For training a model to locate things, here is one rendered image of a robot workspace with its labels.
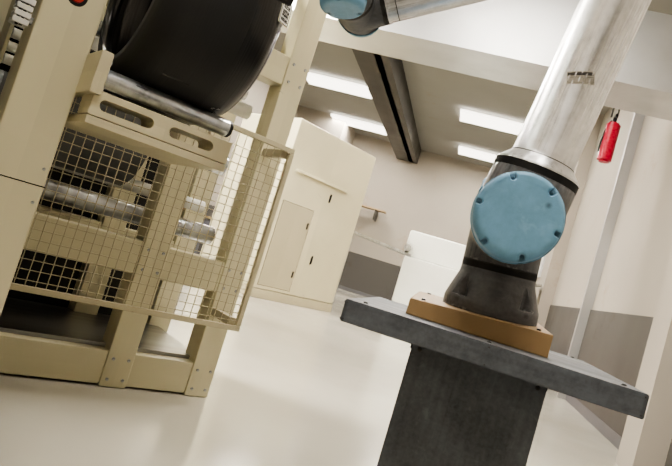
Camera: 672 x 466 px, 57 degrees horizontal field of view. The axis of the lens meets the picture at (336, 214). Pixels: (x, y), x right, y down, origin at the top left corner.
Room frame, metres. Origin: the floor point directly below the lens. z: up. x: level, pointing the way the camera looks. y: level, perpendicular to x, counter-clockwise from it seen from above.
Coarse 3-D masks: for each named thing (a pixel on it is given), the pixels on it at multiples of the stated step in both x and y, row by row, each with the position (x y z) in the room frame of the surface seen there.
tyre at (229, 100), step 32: (128, 0) 1.79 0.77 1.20; (160, 0) 1.37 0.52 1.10; (192, 0) 1.35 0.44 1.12; (224, 0) 1.39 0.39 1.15; (256, 0) 1.43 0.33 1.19; (128, 32) 1.81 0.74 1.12; (160, 32) 1.38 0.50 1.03; (192, 32) 1.38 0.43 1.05; (224, 32) 1.42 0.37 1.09; (256, 32) 1.45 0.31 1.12; (128, 64) 1.46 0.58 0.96; (160, 64) 1.42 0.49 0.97; (192, 64) 1.44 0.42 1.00; (224, 64) 1.46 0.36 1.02; (256, 64) 1.50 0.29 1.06; (192, 96) 1.52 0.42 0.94; (224, 96) 1.53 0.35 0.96
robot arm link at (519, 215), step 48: (624, 0) 1.00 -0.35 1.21; (576, 48) 1.02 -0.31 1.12; (624, 48) 1.02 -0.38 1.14; (576, 96) 1.01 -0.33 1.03; (528, 144) 1.04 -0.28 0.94; (576, 144) 1.02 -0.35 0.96; (480, 192) 1.02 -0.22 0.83; (528, 192) 0.99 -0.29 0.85; (576, 192) 1.04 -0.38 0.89; (480, 240) 1.03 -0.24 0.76; (528, 240) 1.00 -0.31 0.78
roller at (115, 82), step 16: (112, 80) 1.40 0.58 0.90; (128, 80) 1.42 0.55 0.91; (128, 96) 1.44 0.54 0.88; (144, 96) 1.45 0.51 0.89; (160, 96) 1.47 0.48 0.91; (176, 112) 1.50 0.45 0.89; (192, 112) 1.52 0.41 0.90; (208, 112) 1.56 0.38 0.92; (208, 128) 1.57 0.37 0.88; (224, 128) 1.58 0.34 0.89
